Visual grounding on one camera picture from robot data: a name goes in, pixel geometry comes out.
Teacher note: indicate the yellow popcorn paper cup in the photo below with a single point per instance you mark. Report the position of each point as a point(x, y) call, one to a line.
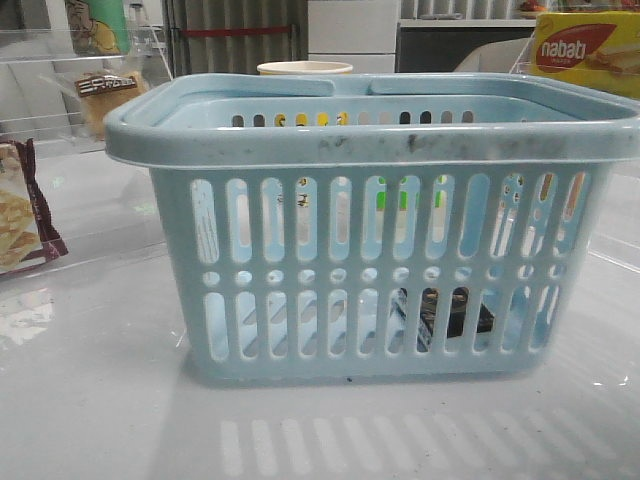
point(305, 67)

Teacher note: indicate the clear acrylic right stand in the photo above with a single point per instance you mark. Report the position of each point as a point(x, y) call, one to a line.
point(525, 55)

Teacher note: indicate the green yellow cartoon box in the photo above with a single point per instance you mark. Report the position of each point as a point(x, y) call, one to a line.
point(97, 27)

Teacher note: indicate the clear acrylic display shelf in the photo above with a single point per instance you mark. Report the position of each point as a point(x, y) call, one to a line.
point(70, 162)

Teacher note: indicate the packaged bread slice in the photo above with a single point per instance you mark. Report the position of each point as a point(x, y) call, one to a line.
point(101, 90)

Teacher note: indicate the maroon cracker snack packet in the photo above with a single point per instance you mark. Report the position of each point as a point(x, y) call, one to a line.
point(28, 236)

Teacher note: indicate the light blue plastic basket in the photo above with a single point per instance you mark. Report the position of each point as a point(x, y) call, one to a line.
point(275, 292)

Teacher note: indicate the yellow nabati wafer box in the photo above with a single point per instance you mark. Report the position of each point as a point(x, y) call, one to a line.
point(559, 34)

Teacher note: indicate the black tissue packet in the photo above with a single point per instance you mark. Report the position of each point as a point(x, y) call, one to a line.
point(428, 310)

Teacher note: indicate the white drawer cabinet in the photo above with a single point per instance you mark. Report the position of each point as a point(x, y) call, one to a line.
point(360, 33)

